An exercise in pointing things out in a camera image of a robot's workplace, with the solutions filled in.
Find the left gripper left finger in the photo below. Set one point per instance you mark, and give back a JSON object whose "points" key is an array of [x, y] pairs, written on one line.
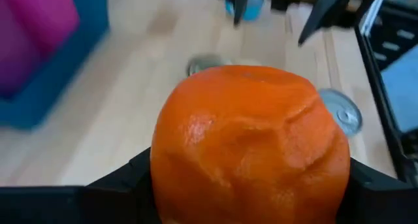
{"points": [[137, 185]]}

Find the wrinkled orange toy fruit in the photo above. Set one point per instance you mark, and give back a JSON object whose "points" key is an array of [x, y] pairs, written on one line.
{"points": [[248, 145]]}

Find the black aluminium table frame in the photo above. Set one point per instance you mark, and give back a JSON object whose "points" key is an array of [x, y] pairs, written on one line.
{"points": [[379, 90]]}

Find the teal plastic bin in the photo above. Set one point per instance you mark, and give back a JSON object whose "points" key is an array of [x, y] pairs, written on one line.
{"points": [[88, 38]]}

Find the silver metal bracket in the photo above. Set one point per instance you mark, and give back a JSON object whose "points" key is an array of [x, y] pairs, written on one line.
{"points": [[374, 6]]}

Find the black drawer unit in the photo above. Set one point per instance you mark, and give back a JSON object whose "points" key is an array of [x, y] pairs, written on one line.
{"points": [[392, 31]]}

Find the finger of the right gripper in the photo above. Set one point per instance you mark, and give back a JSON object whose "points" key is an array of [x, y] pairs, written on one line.
{"points": [[241, 5], [323, 11]]}

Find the gold top tin can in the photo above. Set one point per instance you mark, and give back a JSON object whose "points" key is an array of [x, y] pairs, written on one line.
{"points": [[202, 62]]}

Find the teal label tin can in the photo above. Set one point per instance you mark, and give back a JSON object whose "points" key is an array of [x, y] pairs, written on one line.
{"points": [[256, 6]]}

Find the blue label tuna can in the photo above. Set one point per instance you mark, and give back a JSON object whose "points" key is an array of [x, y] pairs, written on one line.
{"points": [[343, 113]]}

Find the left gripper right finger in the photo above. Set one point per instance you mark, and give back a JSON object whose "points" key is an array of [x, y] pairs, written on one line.
{"points": [[357, 198]]}

